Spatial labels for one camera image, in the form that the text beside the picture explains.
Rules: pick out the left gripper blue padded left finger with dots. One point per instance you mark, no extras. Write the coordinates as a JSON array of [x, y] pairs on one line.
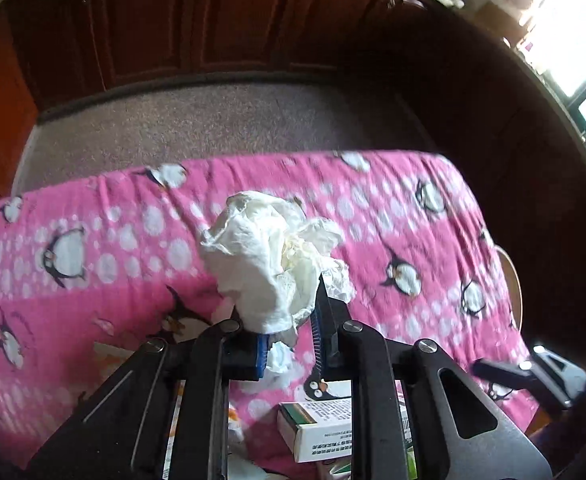
[[245, 355]]

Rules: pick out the white tissue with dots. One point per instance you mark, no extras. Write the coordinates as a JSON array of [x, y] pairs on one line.
[[269, 258]]

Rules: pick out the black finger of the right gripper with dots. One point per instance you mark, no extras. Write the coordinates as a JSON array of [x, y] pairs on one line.
[[503, 374]]

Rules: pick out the pink penguin tablecloth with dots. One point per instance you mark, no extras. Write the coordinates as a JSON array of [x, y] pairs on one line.
[[115, 259]]

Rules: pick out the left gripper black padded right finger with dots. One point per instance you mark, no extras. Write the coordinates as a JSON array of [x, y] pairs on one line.
[[327, 318]]

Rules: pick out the round beige trash bin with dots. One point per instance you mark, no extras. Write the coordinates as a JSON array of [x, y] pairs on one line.
[[513, 285]]

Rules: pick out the white orange paper bag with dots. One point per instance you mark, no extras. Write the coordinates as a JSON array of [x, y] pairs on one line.
[[109, 358]]

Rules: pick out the white green medicine box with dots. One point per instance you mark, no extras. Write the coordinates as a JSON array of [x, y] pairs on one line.
[[316, 430]]

